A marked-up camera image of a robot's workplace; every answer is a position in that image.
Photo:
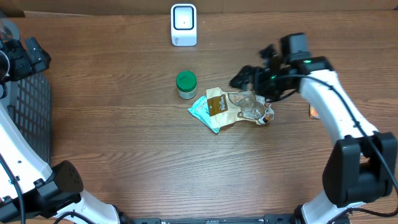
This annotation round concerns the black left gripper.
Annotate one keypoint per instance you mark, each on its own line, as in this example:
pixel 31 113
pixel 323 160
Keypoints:
pixel 23 58

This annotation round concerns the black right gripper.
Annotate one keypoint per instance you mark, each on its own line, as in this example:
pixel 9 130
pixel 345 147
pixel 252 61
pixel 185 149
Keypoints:
pixel 257 74

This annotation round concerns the orange tissue pack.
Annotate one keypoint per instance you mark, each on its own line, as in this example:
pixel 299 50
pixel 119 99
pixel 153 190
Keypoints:
pixel 313 114

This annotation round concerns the beige plastic pouch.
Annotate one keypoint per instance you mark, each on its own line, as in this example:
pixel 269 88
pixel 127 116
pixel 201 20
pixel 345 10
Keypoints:
pixel 226 108

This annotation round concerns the teal wipes packet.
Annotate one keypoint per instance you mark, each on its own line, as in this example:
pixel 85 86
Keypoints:
pixel 200 110

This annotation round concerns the green lid jar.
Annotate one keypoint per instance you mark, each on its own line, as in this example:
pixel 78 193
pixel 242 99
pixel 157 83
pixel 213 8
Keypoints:
pixel 186 83

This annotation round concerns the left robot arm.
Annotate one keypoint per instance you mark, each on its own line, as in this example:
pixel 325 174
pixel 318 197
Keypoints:
pixel 30 187

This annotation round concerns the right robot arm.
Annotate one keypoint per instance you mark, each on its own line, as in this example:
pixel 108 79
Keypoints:
pixel 361 166

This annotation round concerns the white barcode scanner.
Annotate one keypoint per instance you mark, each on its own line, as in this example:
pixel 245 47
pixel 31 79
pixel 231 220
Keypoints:
pixel 183 25

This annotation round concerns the grey plastic basket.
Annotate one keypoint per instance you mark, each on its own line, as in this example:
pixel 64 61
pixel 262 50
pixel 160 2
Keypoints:
pixel 28 102

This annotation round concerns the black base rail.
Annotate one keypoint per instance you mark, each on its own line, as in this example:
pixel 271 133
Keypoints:
pixel 217 220

